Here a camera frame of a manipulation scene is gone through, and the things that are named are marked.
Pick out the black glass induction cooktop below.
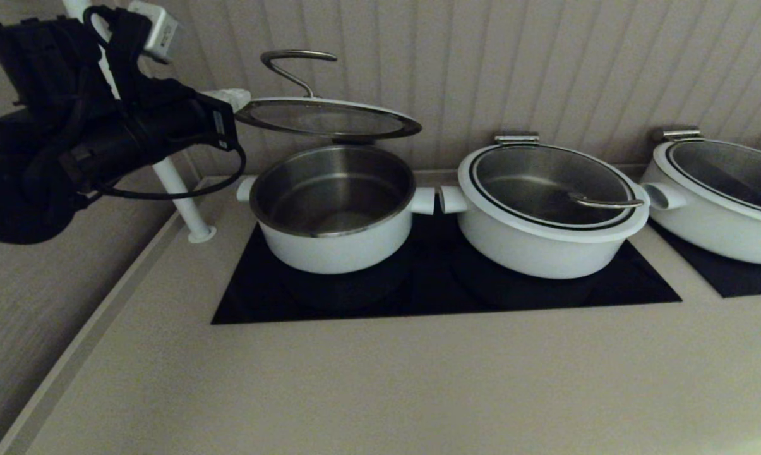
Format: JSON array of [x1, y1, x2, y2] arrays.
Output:
[[212, 212, 681, 325], [645, 218, 761, 299]]

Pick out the white pot with side handles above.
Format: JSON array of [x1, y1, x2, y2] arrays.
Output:
[[639, 142, 761, 265], [236, 144, 436, 275], [439, 183, 649, 280]]

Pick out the glass lid with white rim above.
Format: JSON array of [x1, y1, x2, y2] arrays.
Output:
[[235, 49, 422, 141], [652, 139, 761, 227], [458, 144, 649, 244]]

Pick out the black left wrist camera cable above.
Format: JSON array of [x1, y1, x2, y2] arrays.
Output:
[[83, 5, 247, 201]]

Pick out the white round pole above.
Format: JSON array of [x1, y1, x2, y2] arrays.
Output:
[[64, 0, 218, 245]]

